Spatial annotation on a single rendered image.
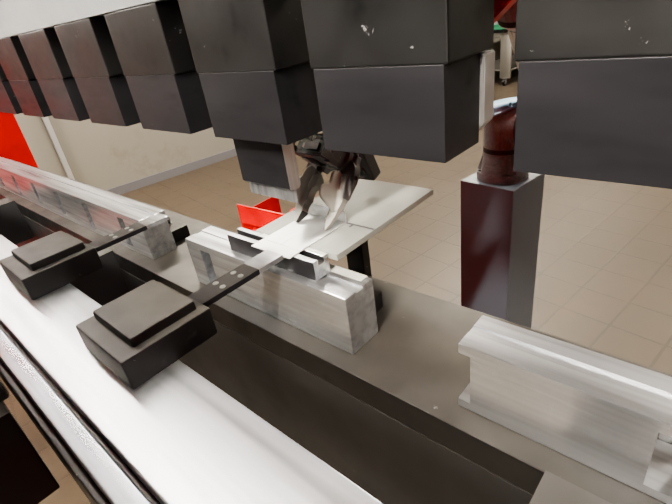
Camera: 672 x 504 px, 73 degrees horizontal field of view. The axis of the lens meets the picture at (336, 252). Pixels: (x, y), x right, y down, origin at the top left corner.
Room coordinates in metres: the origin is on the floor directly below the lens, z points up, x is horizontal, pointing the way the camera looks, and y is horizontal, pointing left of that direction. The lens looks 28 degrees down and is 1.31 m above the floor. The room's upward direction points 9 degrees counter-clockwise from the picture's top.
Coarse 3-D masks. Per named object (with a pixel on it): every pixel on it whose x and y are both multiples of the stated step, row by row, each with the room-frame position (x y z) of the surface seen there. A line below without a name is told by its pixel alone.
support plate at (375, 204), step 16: (368, 192) 0.78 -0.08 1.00; (384, 192) 0.76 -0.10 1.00; (400, 192) 0.75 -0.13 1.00; (416, 192) 0.74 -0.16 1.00; (432, 192) 0.74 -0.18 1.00; (352, 208) 0.71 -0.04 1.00; (368, 208) 0.70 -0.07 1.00; (384, 208) 0.69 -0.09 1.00; (400, 208) 0.68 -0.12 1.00; (272, 224) 0.70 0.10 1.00; (368, 224) 0.64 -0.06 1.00; (384, 224) 0.64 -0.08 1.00; (320, 240) 0.61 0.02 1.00; (336, 240) 0.60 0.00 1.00; (352, 240) 0.60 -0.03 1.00; (336, 256) 0.56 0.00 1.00
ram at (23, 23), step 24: (0, 0) 1.06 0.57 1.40; (24, 0) 0.96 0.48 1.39; (48, 0) 0.89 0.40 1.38; (72, 0) 0.82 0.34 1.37; (96, 0) 0.76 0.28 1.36; (120, 0) 0.71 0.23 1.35; (144, 0) 0.67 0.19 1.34; (0, 24) 1.10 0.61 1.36; (24, 24) 1.00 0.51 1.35; (48, 24) 0.91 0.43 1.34
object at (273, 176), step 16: (240, 144) 0.63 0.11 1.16; (256, 144) 0.60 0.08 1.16; (272, 144) 0.58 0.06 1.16; (240, 160) 0.64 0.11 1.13; (256, 160) 0.61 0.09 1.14; (272, 160) 0.58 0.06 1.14; (288, 160) 0.57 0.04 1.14; (256, 176) 0.61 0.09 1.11; (272, 176) 0.59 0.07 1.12; (288, 176) 0.57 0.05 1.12; (256, 192) 0.64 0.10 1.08; (272, 192) 0.61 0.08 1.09; (288, 192) 0.58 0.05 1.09
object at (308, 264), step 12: (240, 228) 0.70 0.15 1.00; (240, 240) 0.66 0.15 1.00; (252, 240) 0.65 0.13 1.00; (240, 252) 0.67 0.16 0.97; (252, 252) 0.65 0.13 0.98; (300, 252) 0.60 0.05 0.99; (312, 252) 0.58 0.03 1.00; (276, 264) 0.61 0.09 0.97; (288, 264) 0.59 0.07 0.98; (300, 264) 0.57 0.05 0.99; (312, 264) 0.55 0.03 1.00; (324, 264) 0.56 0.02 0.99; (312, 276) 0.55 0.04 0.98
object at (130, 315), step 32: (256, 256) 0.58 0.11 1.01; (160, 288) 0.48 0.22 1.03; (224, 288) 0.51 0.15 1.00; (96, 320) 0.45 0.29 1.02; (128, 320) 0.42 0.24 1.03; (160, 320) 0.41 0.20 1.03; (192, 320) 0.42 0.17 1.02; (96, 352) 0.42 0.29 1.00; (128, 352) 0.38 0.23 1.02; (160, 352) 0.39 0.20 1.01; (128, 384) 0.37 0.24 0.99
